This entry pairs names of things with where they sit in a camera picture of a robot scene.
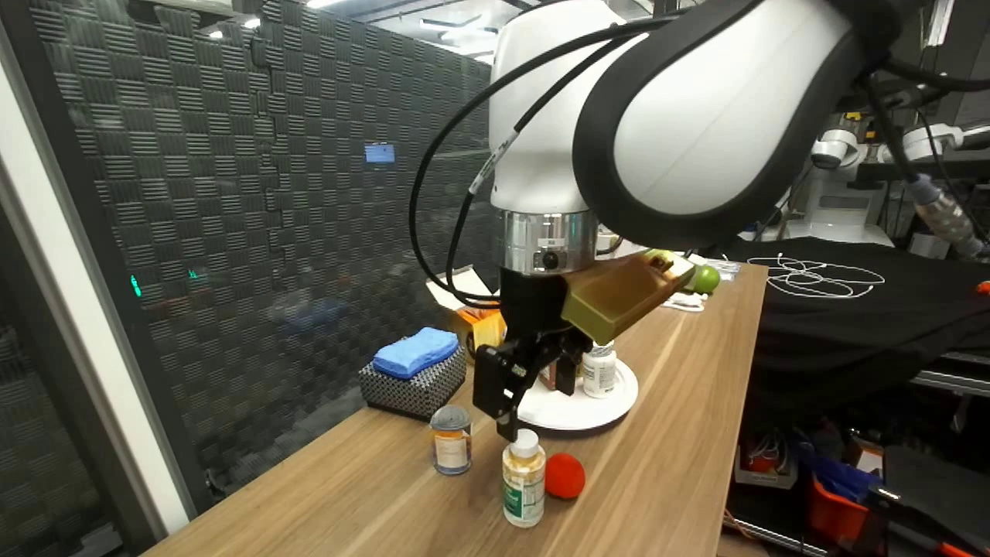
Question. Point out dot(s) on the white pill bottle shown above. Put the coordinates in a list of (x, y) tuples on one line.
[(597, 369)]

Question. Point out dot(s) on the green fruit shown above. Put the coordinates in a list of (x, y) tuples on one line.
[(703, 278)]

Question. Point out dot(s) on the white paper plate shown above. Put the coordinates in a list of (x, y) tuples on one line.
[(580, 412)]

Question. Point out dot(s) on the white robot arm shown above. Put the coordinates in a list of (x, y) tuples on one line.
[(663, 132)]

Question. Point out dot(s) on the yellow cardboard box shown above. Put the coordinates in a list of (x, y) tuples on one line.
[(484, 326)]

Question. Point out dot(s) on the red ball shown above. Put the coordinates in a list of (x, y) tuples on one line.
[(563, 478)]

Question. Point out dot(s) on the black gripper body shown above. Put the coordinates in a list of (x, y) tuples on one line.
[(537, 334)]

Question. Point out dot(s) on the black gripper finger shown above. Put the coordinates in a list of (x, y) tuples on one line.
[(566, 373), (499, 386)]

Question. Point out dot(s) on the small clear jar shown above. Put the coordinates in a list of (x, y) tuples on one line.
[(449, 431)]

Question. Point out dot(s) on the cream bottle white cap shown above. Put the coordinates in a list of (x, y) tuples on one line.
[(525, 480)]

